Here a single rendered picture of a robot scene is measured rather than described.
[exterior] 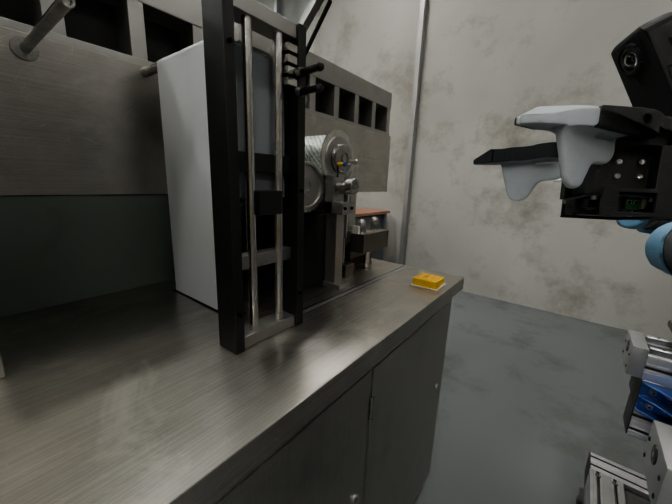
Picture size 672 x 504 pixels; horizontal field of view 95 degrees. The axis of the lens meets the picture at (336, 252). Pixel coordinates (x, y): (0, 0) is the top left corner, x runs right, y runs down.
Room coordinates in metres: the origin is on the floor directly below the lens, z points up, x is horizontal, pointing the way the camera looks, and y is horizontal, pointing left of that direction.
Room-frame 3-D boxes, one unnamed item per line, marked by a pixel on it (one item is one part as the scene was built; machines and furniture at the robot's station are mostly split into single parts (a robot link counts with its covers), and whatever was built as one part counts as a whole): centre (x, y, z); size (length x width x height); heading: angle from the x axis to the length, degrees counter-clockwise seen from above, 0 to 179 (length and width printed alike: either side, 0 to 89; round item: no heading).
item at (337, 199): (0.83, -0.01, 1.05); 0.06 x 0.05 x 0.31; 53
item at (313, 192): (0.86, 0.18, 1.18); 0.26 x 0.12 x 0.12; 53
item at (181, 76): (0.71, 0.33, 1.17); 0.34 x 0.05 x 0.54; 53
